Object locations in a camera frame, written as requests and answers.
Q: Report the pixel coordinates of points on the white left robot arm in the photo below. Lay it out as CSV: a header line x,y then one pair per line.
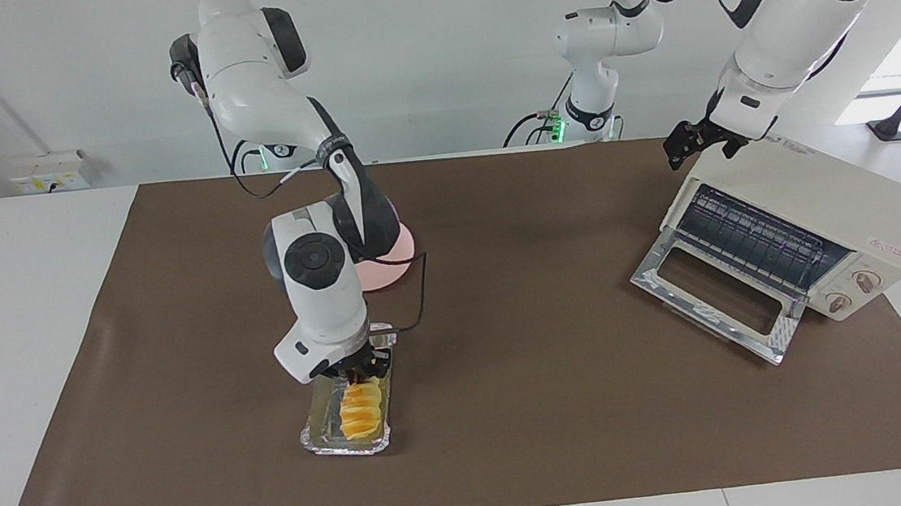
x,y
789,19

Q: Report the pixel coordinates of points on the pink round plate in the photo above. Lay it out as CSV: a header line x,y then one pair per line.
x,y
398,257

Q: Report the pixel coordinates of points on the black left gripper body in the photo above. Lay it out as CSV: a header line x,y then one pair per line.
x,y
713,136

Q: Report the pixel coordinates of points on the aluminium foil tray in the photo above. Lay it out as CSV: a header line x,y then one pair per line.
x,y
321,435

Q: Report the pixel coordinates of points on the white toaster oven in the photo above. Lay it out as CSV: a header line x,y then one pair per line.
x,y
813,197

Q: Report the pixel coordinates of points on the white wall socket box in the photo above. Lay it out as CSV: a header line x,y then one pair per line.
x,y
52,174

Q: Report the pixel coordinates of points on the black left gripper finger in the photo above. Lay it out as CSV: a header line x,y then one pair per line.
x,y
676,150
694,134

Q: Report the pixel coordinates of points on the brown table mat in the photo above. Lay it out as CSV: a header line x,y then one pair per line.
x,y
597,436

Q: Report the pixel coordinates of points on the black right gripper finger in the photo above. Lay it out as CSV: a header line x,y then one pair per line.
x,y
355,378
381,367

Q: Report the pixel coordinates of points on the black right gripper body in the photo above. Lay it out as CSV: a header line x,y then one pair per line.
x,y
358,360

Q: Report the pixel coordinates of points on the beige oven knob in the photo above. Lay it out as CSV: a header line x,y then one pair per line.
x,y
839,302
866,280

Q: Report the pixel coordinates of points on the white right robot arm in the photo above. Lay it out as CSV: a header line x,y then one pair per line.
x,y
258,99

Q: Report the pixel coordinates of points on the golden sliced bread loaf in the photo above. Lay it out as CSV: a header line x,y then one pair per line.
x,y
363,415

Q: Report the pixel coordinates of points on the glass oven door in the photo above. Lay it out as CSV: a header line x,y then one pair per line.
x,y
720,303

